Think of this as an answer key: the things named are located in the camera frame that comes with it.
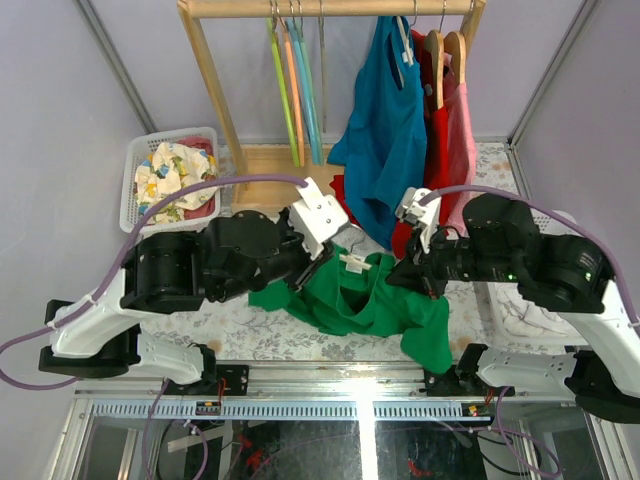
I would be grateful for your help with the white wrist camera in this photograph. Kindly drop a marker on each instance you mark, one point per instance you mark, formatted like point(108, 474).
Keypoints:
point(415, 219)
point(317, 217)

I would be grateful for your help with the orange plastic hanger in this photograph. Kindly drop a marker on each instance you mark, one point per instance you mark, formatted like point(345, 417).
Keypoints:
point(292, 105)

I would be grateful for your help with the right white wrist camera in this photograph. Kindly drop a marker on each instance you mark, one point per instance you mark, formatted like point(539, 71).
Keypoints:
point(415, 219)

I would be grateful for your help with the teal plastic hanger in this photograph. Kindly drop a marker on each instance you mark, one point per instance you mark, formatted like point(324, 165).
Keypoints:
point(319, 161)

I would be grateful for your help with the aluminium mounting rail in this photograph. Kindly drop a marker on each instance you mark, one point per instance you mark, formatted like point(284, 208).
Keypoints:
point(283, 391)

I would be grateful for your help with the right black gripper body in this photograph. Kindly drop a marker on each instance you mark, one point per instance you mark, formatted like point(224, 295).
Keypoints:
point(447, 258)

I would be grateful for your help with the patterned cream cloth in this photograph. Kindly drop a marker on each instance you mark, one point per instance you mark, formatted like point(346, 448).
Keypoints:
point(158, 177)

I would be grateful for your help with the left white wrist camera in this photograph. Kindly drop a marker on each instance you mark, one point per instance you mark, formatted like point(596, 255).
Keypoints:
point(317, 217)

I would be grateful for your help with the dark red cloth in basket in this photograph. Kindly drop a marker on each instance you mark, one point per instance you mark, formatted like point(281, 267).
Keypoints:
point(201, 165)

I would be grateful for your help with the blue plastic hanger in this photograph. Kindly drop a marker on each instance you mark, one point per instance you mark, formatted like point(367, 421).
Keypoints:
point(293, 23)

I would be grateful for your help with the blue t shirt hanging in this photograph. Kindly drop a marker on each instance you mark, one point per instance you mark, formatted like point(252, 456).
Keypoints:
point(390, 145)

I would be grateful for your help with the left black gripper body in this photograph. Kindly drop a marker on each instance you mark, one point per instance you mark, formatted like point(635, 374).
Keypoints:
point(290, 260)

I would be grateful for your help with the pink t shirt hanging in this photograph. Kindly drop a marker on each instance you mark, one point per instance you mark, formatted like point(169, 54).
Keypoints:
point(461, 147)

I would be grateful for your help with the white hanger with blue shirt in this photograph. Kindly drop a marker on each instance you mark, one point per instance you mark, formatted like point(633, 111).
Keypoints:
point(404, 30)

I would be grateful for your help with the floral table cloth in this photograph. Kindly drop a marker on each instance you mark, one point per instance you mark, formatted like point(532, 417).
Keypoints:
point(239, 332)

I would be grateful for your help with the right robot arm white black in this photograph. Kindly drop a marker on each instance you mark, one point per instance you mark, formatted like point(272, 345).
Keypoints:
point(481, 234)

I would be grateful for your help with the green t shirt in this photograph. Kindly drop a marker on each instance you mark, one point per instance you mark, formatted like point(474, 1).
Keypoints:
point(337, 301)

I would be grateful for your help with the cream white hanger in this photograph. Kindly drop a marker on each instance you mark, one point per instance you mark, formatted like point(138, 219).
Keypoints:
point(354, 261)

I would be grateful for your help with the wooden hanger with pink shirt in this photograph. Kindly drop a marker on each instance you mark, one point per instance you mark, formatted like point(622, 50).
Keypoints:
point(454, 45)

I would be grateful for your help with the left white plastic basket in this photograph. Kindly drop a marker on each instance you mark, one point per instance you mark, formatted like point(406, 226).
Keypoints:
point(138, 151)

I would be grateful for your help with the green plastic hanger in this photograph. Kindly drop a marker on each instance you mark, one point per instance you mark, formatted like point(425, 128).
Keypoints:
point(282, 87)

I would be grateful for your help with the white cloth in basket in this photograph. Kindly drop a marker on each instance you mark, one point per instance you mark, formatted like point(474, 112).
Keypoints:
point(524, 321)

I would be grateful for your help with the wooden clothes rack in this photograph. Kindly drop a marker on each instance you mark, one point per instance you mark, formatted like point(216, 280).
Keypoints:
point(275, 159)

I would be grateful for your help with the wooden hanger with red shirt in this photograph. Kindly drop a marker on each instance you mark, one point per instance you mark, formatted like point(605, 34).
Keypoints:
point(429, 51)

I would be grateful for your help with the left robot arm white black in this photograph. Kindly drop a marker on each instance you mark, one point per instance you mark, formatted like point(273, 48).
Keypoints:
point(176, 272)

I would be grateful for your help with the red t shirt hanging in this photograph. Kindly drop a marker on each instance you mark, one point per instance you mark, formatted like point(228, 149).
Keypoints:
point(435, 150)

